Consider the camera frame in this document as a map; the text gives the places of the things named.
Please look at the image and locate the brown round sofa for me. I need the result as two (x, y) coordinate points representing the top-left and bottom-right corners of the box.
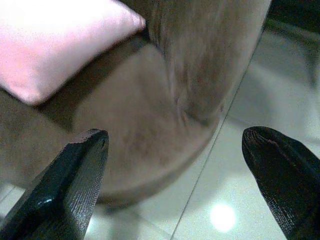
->
(0, 0), (272, 207)

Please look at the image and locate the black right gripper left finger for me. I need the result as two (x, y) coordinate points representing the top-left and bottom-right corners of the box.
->
(0, 128), (110, 240)

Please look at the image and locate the pink pillow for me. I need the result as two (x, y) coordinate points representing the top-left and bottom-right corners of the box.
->
(0, 0), (147, 106)

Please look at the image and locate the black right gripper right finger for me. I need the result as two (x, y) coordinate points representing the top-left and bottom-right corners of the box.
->
(241, 125), (320, 240)

